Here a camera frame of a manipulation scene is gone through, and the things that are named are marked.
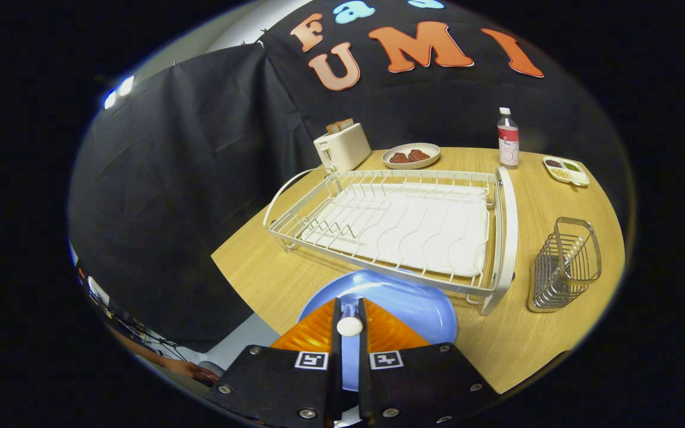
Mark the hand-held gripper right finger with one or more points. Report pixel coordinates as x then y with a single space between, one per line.
420 386

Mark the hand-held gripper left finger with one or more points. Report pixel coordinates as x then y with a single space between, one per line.
277 386

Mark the blue plate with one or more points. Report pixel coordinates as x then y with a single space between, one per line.
414 309

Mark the beige round plate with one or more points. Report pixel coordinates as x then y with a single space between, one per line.
411 164

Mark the white divided condiment dish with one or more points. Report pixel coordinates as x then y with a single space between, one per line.
565 171

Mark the black backdrop cloth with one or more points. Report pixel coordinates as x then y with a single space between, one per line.
188 178

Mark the red meat pieces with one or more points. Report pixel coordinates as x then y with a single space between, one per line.
409 157

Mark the white toaster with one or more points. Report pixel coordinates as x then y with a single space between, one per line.
345 148

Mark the clear bottle with red label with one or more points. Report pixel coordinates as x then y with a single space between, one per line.
508 139

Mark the toast slices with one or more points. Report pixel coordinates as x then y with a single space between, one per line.
339 125

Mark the ceiling light panel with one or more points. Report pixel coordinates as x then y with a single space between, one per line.
123 87

